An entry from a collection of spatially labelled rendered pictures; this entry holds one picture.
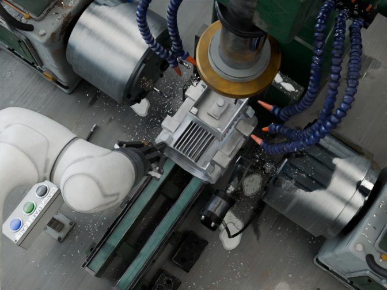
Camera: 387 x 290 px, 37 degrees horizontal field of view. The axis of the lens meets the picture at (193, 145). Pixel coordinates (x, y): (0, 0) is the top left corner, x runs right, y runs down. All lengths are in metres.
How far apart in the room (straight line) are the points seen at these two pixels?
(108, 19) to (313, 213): 0.68
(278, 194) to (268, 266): 0.34
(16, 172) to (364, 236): 0.76
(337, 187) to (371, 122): 0.50
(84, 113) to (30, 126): 0.67
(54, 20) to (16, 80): 0.41
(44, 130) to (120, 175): 0.16
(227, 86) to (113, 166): 0.31
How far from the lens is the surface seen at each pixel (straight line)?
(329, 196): 1.37
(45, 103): 1.80
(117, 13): 1.47
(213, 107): 1.41
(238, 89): 1.20
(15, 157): 1.08
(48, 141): 1.09
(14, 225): 1.45
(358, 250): 1.36
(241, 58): 1.15
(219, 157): 1.43
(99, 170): 1.03
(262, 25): 0.99
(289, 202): 1.40
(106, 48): 1.45
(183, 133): 1.43
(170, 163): 1.58
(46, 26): 1.49
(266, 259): 1.68
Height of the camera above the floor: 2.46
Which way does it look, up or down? 75 degrees down
